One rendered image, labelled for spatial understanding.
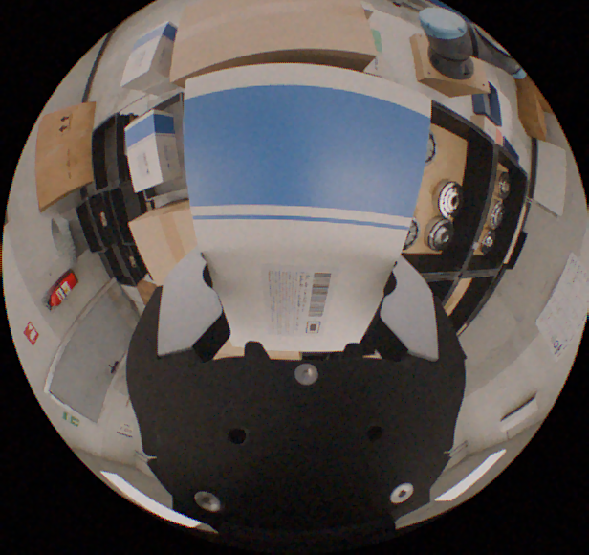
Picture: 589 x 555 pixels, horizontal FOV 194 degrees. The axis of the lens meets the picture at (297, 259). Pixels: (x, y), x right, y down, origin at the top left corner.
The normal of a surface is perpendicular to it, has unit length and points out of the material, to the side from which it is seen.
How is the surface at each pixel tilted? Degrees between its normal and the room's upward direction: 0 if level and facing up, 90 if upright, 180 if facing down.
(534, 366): 90
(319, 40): 0
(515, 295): 90
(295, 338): 0
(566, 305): 90
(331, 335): 0
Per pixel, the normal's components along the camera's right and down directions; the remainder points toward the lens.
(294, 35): 0.00, 0.53
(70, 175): 0.97, 0.15
